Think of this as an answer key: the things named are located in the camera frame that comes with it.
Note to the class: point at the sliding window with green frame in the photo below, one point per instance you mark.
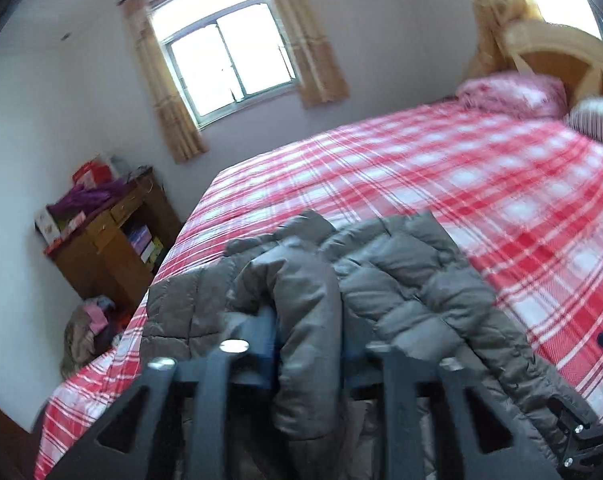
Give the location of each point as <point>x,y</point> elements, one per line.
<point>226,57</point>

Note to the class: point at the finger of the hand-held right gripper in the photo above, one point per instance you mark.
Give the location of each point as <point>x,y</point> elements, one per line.
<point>589,440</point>

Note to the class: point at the books in desk shelf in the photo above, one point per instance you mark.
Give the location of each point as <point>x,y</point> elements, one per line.
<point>144,242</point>

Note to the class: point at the white cardboard box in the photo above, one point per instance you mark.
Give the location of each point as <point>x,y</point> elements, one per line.
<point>47,225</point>

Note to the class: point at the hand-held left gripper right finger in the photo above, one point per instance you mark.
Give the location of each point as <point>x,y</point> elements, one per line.
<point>354,360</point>

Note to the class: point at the grey puffer jacket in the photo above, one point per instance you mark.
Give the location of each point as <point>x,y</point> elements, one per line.
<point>401,270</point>

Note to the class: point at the light wooden headboard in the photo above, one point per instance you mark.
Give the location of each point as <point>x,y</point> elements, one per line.
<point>566,52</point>

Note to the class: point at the brown wooden desk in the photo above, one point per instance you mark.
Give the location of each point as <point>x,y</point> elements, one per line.
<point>106,255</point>

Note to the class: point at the pile of clothes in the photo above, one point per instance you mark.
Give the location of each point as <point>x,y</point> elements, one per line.
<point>84,332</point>

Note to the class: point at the bed with red plaid sheet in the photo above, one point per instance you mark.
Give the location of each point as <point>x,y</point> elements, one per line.
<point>481,170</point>

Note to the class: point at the striped pillow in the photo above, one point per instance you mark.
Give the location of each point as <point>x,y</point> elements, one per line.
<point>599,117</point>

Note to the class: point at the red cardboard box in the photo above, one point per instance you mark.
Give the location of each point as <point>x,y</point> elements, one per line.
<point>91,172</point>

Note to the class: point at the pink floral quilt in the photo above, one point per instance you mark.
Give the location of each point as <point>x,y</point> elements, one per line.
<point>511,94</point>

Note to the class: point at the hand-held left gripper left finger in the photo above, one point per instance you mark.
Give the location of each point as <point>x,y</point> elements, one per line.
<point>267,345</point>

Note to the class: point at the purple cloth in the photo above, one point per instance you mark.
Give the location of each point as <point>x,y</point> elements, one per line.
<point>89,197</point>

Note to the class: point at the beige curtain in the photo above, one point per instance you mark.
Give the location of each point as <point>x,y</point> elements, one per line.
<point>309,40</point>
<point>169,95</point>

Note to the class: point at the tied yellow curtain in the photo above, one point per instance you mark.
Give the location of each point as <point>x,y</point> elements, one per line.
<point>491,15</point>

